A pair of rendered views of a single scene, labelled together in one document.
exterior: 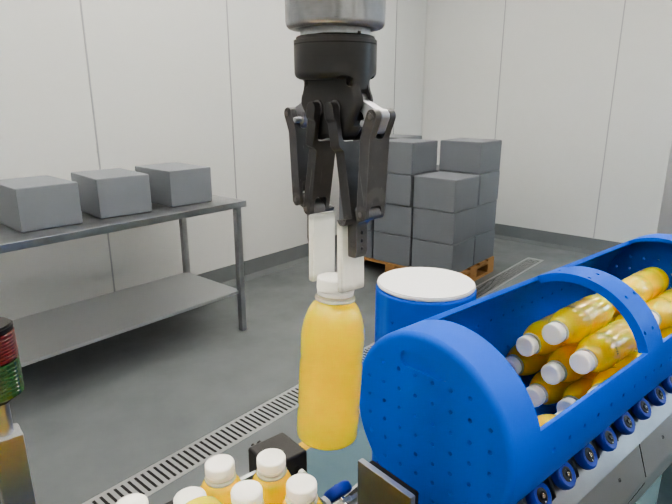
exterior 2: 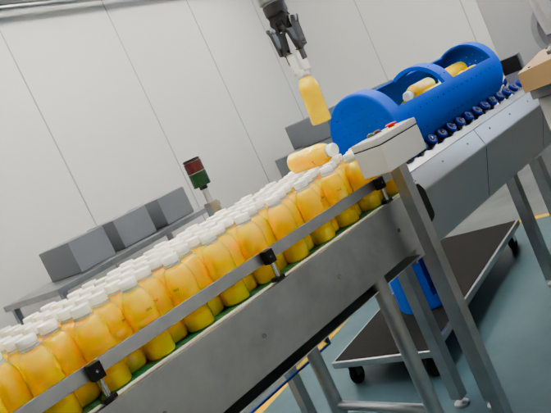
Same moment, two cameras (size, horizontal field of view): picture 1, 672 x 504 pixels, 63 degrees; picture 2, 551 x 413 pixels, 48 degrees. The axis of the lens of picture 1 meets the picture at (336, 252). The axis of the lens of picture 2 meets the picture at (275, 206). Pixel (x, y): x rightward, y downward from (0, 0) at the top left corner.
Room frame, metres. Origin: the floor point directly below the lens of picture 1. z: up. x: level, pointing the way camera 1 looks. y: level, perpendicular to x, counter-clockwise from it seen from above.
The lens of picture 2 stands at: (-1.50, 0.31, 1.24)
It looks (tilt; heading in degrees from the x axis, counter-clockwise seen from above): 7 degrees down; 359
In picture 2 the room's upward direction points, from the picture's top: 25 degrees counter-clockwise
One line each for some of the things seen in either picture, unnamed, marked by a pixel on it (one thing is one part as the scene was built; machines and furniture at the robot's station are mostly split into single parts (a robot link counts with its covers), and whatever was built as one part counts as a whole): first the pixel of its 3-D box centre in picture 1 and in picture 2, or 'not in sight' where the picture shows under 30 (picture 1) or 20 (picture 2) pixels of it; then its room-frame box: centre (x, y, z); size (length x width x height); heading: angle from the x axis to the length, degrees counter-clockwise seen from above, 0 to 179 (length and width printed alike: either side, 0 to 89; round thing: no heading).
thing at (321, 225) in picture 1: (321, 246); (293, 65); (0.54, 0.01, 1.40); 0.03 x 0.01 x 0.07; 130
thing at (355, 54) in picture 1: (335, 88); (278, 16); (0.52, 0.00, 1.55); 0.08 x 0.07 x 0.09; 40
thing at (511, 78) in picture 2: not in sight; (514, 71); (1.49, -1.09, 1.00); 0.10 x 0.04 x 0.15; 40
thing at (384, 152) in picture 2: not in sight; (389, 147); (0.27, -0.10, 1.05); 0.20 x 0.10 x 0.10; 130
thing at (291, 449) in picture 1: (279, 477); not in sight; (0.75, 0.09, 0.95); 0.10 x 0.07 x 0.10; 40
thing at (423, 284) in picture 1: (425, 283); not in sight; (1.47, -0.26, 1.03); 0.28 x 0.28 x 0.01
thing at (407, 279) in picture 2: not in sight; (430, 331); (0.72, -0.08, 0.31); 0.06 x 0.06 x 0.63; 40
